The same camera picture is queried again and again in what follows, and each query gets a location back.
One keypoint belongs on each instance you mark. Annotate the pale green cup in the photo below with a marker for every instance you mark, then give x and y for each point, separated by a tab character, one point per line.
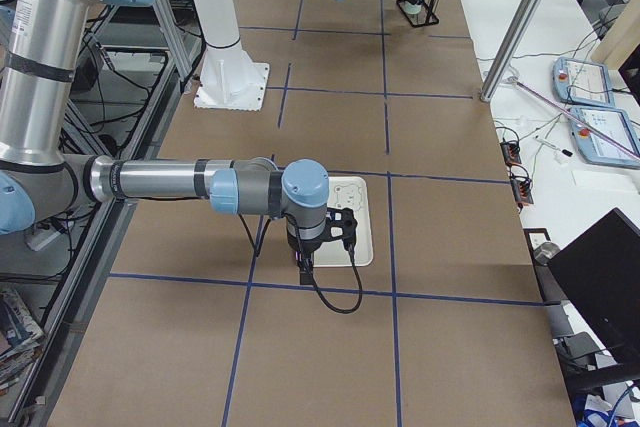
412	7

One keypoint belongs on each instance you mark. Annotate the metal cup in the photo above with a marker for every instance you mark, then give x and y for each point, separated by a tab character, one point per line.
544	252

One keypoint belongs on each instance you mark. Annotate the upper teach pendant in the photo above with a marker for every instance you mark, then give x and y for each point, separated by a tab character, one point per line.
582	82

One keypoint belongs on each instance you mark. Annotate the stack of books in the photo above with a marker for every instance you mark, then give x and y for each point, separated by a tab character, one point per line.
21	337

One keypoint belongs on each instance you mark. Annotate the black laptop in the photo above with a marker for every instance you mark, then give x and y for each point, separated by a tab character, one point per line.
599	274

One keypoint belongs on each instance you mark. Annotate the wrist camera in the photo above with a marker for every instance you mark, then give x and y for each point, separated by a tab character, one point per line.
341	225

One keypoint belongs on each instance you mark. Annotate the aluminium frame post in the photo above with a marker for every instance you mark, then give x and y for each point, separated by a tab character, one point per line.
507	49

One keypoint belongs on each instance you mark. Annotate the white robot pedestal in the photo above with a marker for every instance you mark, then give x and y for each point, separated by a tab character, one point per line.
229	78

